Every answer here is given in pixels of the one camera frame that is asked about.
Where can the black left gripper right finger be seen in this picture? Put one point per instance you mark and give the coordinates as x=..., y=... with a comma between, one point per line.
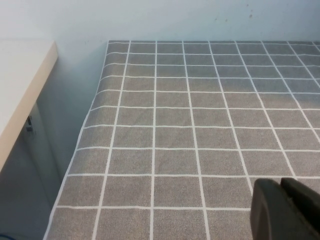
x=307, y=205

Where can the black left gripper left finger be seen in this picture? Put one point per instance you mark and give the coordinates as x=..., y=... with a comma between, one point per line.
x=270, y=212

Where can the grey checked tablecloth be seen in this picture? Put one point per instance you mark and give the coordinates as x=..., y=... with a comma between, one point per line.
x=187, y=137

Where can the white desk top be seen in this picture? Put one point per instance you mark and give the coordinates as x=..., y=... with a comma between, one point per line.
x=20, y=87

